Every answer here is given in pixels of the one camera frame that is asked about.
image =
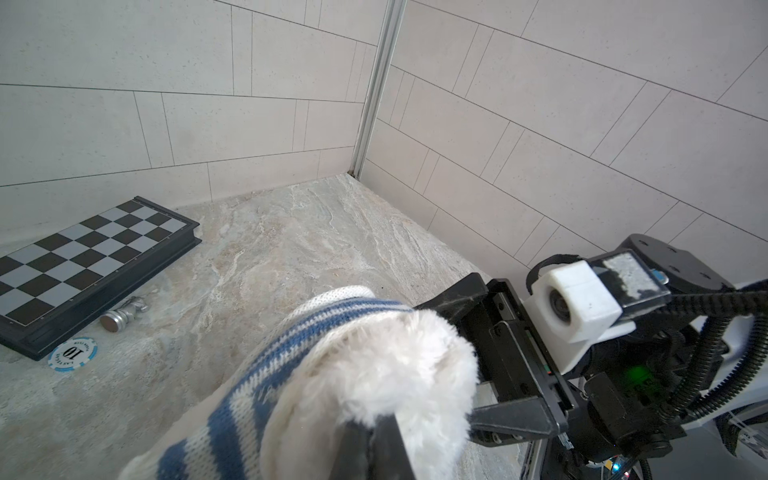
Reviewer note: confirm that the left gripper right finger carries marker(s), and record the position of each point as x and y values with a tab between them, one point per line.
390	458

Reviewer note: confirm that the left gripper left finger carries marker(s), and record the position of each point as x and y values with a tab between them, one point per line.
354	459

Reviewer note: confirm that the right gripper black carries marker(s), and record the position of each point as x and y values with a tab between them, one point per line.
533	401

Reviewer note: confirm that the white teddy bear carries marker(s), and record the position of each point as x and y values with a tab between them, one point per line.
412	364

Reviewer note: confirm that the blue white striped sweater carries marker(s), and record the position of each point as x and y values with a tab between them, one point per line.
226	431

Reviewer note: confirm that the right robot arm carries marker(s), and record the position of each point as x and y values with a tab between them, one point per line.
601	367

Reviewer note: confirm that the silver metal chess piece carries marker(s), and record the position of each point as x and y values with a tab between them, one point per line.
118	318

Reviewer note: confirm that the white blue poker chip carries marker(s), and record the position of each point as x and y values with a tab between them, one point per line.
72	354

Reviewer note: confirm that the black white chessboard box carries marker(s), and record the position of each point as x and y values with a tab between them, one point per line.
56	286

